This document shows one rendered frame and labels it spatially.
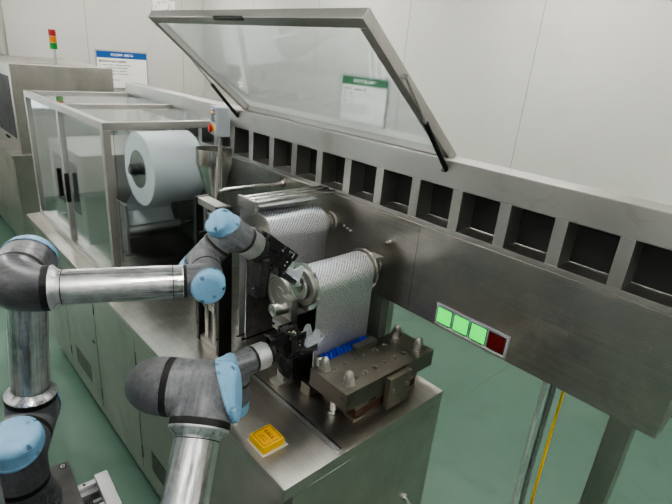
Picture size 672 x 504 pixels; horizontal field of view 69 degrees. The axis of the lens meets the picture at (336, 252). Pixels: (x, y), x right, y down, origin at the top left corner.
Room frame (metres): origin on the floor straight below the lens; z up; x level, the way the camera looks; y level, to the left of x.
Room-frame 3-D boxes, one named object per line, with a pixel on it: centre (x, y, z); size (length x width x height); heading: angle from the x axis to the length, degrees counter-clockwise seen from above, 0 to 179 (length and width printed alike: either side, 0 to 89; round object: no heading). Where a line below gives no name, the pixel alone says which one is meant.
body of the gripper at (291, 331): (1.22, 0.13, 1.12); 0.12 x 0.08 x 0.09; 134
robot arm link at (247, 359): (1.10, 0.24, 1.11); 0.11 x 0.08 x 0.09; 134
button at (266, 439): (1.06, 0.14, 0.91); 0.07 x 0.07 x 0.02; 44
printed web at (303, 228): (1.52, 0.09, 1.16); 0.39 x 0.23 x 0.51; 44
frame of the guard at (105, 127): (2.48, 1.15, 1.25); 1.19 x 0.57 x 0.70; 44
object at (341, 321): (1.38, -0.04, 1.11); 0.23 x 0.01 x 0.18; 134
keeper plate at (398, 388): (1.27, -0.23, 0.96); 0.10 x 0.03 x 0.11; 134
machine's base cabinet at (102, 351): (2.05, 0.71, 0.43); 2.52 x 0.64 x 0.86; 44
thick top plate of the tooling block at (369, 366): (1.32, -0.15, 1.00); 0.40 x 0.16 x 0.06; 134
